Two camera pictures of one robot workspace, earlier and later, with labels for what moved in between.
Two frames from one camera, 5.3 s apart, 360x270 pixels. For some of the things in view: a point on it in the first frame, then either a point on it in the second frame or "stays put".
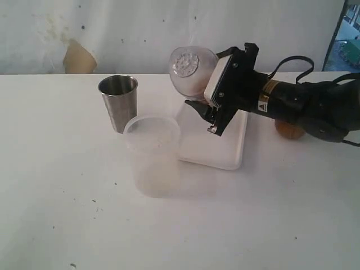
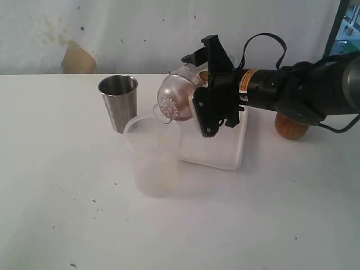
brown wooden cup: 289,130 stays put
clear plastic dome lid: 190,68 → 175,99
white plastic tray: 197,145 stays put
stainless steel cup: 120,93 stays put
